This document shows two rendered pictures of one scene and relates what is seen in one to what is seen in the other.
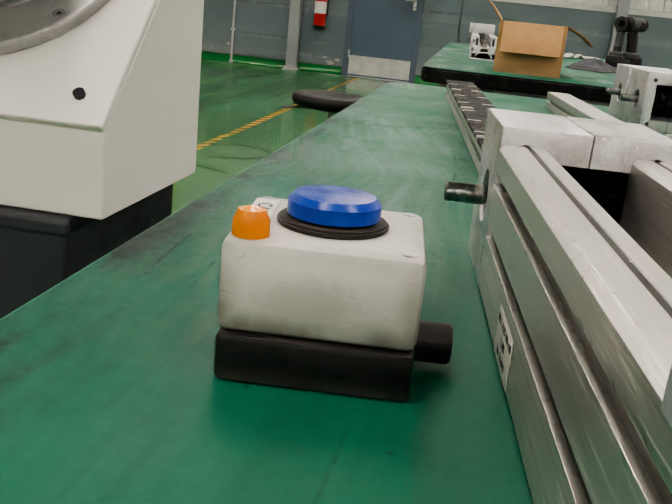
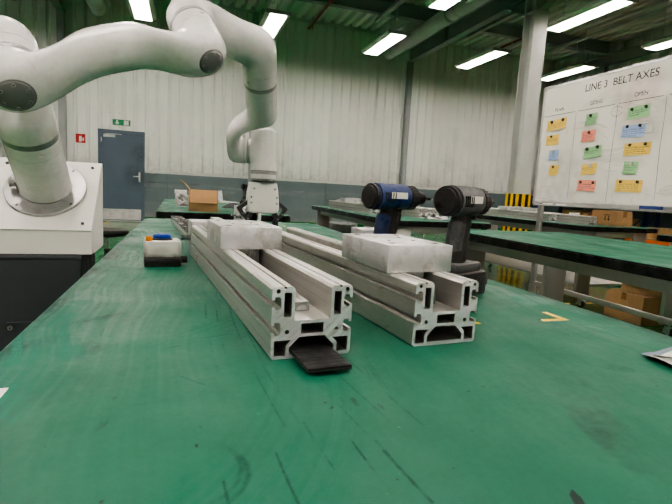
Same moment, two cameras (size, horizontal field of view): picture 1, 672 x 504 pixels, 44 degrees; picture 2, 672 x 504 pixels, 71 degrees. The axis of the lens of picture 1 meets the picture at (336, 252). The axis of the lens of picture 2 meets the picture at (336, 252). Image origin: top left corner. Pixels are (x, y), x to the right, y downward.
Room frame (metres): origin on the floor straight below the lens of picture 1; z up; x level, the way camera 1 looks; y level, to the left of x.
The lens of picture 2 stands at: (-0.84, 0.13, 0.98)
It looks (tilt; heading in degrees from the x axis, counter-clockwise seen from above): 7 degrees down; 333
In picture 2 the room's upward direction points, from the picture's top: 3 degrees clockwise
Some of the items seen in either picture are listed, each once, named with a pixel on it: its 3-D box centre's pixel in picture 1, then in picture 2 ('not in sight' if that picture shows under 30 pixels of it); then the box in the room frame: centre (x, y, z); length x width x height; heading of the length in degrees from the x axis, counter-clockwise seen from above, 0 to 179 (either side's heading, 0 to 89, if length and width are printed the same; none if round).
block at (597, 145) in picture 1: (545, 200); (203, 237); (0.50, -0.12, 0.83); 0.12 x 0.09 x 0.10; 87
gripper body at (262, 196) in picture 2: not in sight; (262, 195); (0.64, -0.33, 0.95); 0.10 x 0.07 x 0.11; 87
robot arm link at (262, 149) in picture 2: not in sight; (262, 150); (0.64, -0.33, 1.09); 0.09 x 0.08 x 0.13; 68
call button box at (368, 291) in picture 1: (345, 289); (165, 251); (0.34, -0.01, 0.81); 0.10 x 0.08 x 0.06; 87
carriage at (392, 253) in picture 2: not in sight; (392, 259); (-0.21, -0.29, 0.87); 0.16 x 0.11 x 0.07; 177
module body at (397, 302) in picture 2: not in sight; (331, 264); (0.04, -0.30, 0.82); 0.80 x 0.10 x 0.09; 177
